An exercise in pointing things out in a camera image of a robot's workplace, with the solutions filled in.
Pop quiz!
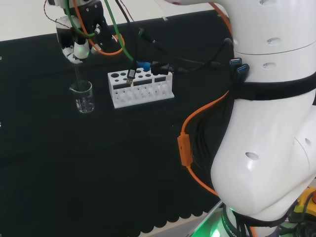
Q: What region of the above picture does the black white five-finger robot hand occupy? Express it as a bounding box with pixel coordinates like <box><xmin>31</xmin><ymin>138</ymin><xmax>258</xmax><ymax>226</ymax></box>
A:
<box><xmin>48</xmin><ymin>0</ymin><xmax>111</xmax><ymax>65</ymax></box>

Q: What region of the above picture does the clear glass rod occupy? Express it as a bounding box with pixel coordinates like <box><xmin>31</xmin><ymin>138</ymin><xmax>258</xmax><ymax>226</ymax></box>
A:
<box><xmin>74</xmin><ymin>61</ymin><xmax>83</xmax><ymax>91</ymax></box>

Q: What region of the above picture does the white test tube rack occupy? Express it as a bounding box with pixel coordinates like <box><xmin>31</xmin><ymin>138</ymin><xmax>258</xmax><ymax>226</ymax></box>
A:
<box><xmin>107</xmin><ymin>66</ymin><xmax>175</xmax><ymax>109</ymax></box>

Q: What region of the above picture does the clear glass beaker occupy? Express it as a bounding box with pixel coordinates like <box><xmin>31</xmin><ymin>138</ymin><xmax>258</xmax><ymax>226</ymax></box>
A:
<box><xmin>69</xmin><ymin>80</ymin><xmax>96</xmax><ymax>114</ymax></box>

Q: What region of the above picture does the black bench cloth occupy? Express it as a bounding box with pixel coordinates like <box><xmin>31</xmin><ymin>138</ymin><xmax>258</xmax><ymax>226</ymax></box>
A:
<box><xmin>0</xmin><ymin>9</ymin><xmax>235</xmax><ymax>237</ymax></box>

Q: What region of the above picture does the yellow stop button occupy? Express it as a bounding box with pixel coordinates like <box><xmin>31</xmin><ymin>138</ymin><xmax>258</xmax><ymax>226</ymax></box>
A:
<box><xmin>293</xmin><ymin>186</ymin><xmax>316</xmax><ymax>223</ymax></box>

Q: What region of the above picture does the green cable with blue plug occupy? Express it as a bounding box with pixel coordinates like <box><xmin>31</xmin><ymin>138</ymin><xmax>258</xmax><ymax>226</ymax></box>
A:
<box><xmin>64</xmin><ymin>0</ymin><xmax>152</xmax><ymax>72</ymax></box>

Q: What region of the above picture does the black cable with USB plug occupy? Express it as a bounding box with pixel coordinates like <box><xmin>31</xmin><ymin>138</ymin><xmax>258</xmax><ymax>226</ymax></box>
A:
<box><xmin>115</xmin><ymin>0</ymin><xmax>138</xmax><ymax>86</ymax></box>

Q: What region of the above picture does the black cable with coupler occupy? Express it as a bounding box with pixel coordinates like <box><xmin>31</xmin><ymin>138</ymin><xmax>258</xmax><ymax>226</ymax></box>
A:
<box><xmin>151</xmin><ymin>61</ymin><xmax>231</xmax><ymax>76</ymax></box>

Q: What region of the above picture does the orange flat cable with box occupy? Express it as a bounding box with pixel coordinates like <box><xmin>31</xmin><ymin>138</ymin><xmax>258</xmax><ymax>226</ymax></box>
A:
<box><xmin>177</xmin><ymin>90</ymin><xmax>232</xmax><ymax>197</ymax></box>

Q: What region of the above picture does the black cable bundle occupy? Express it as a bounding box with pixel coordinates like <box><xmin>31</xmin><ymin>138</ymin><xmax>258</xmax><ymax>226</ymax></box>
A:
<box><xmin>191</xmin><ymin>95</ymin><xmax>234</xmax><ymax>173</ymax></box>

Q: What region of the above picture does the pale metal base plate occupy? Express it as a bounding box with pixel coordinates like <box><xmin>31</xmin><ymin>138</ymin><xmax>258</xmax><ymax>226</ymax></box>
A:
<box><xmin>184</xmin><ymin>199</ymin><xmax>223</xmax><ymax>237</ymax></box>

